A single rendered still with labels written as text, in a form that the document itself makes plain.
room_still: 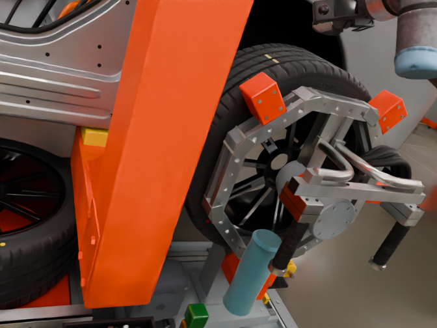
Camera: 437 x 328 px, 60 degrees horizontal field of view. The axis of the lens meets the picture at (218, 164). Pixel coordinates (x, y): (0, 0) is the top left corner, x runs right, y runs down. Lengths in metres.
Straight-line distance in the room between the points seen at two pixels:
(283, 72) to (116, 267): 0.62
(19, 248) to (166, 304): 0.48
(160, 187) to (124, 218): 0.10
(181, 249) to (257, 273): 0.96
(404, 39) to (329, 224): 0.47
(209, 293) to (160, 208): 0.74
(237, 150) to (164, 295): 0.57
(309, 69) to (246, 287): 0.61
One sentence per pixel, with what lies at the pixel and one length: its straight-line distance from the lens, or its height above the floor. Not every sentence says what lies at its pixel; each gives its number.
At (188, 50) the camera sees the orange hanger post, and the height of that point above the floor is 1.17.
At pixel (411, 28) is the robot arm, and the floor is 1.32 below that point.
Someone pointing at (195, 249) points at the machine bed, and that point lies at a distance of 2.01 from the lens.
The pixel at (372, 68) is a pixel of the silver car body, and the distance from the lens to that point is 1.66.
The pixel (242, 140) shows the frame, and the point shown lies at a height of 0.97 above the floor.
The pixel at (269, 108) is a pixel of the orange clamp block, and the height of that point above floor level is 1.06.
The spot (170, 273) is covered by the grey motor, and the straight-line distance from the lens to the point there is 1.31.
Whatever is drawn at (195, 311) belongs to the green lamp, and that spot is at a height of 0.66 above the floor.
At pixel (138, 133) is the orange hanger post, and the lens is 0.72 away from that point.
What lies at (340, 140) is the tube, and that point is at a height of 1.02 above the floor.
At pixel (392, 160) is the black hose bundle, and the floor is 1.03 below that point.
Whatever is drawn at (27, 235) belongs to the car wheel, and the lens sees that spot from 1.21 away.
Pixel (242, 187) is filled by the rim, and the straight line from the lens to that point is 1.15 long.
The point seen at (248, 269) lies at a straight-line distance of 1.06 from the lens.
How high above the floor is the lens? 1.30
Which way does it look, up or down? 25 degrees down
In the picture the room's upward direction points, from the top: 21 degrees clockwise
